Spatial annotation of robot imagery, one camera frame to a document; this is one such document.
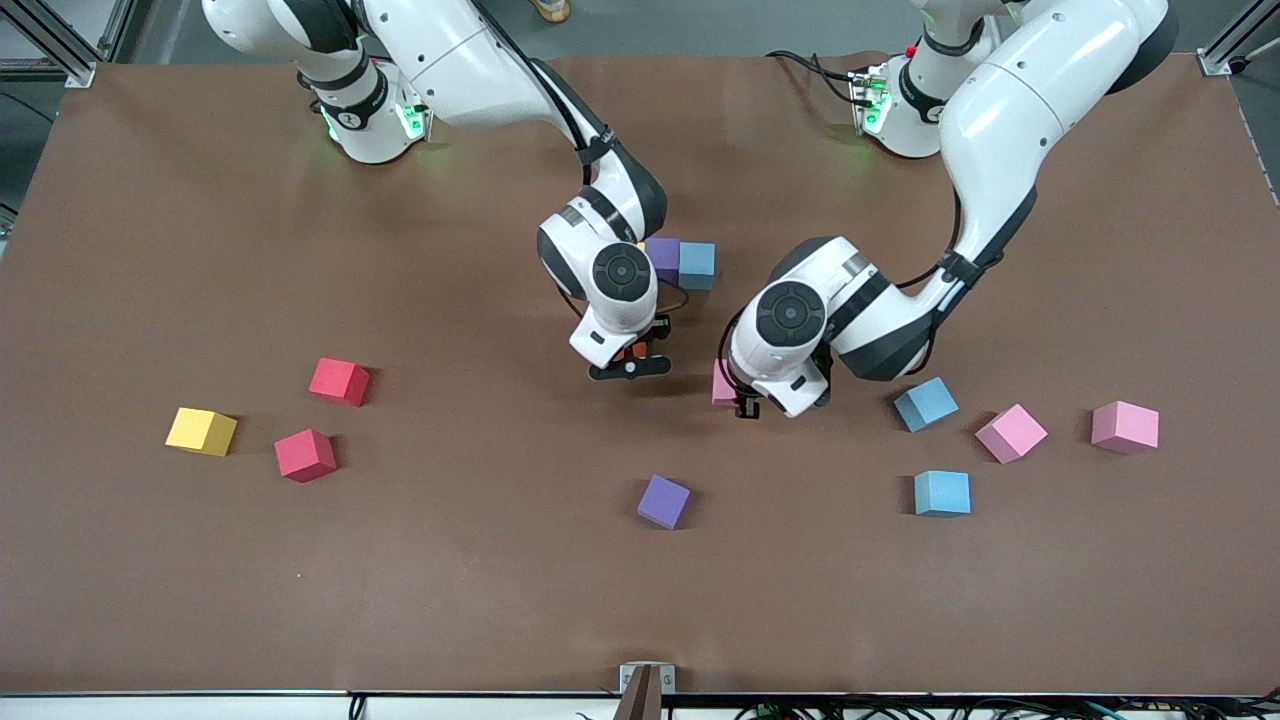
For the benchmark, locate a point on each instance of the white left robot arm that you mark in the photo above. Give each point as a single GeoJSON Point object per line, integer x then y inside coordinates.
{"type": "Point", "coordinates": [1030, 100]}

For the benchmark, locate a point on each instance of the pink foam cube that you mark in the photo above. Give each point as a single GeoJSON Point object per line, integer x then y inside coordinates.
{"type": "Point", "coordinates": [1011, 433]}
{"type": "Point", "coordinates": [722, 385]}
{"type": "Point", "coordinates": [1125, 427]}

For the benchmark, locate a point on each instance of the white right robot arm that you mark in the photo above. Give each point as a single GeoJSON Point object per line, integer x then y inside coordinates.
{"type": "Point", "coordinates": [470, 60]}

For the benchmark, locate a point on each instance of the brown table mat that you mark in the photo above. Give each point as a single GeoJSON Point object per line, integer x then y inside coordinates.
{"type": "Point", "coordinates": [560, 600]}

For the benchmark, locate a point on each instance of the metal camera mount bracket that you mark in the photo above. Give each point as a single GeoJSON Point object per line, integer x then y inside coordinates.
{"type": "Point", "coordinates": [647, 690]}

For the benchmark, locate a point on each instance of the tan shoe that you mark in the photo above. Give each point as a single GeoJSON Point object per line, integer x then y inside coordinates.
{"type": "Point", "coordinates": [552, 9]}

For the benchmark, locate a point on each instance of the orange foam cube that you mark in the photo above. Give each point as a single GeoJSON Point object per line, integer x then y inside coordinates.
{"type": "Point", "coordinates": [632, 353]}

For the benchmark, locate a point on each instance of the purple foam cube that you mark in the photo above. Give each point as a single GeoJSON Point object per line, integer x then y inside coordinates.
{"type": "Point", "coordinates": [664, 501]}
{"type": "Point", "coordinates": [667, 258]}

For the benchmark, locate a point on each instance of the blue foam cube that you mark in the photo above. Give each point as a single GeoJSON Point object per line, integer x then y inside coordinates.
{"type": "Point", "coordinates": [942, 493]}
{"type": "Point", "coordinates": [925, 404]}
{"type": "Point", "coordinates": [697, 265]}

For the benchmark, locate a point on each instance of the red foam cube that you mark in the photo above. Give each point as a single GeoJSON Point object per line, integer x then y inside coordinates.
{"type": "Point", "coordinates": [305, 455]}
{"type": "Point", "coordinates": [339, 381]}

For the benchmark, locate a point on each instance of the aluminium frame profile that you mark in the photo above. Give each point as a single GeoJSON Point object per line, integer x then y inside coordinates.
{"type": "Point", "coordinates": [1218, 60]}
{"type": "Point", "coordinates": [78, 72]}

